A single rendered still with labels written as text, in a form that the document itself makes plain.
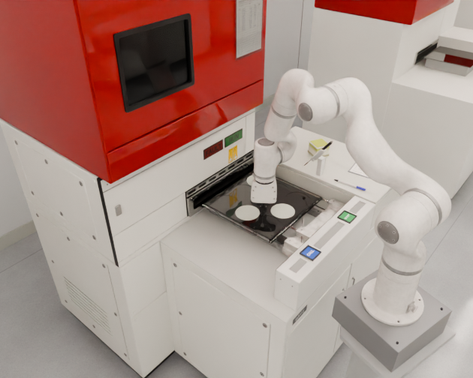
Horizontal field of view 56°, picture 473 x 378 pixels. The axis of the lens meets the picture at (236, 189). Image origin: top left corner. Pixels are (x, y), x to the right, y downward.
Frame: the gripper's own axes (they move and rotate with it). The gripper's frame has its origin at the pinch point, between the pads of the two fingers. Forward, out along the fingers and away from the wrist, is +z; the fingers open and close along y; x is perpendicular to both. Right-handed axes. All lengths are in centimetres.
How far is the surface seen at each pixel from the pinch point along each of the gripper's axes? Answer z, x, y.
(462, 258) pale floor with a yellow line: 92, 76, 130
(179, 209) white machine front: 1.0, -1.2, -34.5
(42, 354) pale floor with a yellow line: 92, -13, -111
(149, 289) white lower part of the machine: 32, -18, -46
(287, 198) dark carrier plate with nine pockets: 2.1, 11.2, 10.4
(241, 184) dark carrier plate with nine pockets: 2.1, 19.9, -10.2
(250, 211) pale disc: 1.9, 0.5, -5.2
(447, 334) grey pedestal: 10, -48, 61
